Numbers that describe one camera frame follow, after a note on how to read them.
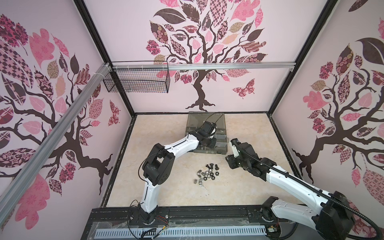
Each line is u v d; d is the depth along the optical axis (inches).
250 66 68.3
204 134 28.5
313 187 17.8
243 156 25.1
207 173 34.6
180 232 27.5
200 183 32.8
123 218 29.3
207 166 35.4
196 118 49.2
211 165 35.7
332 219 15.3
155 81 31.7
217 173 34.5
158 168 20.0
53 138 20.7
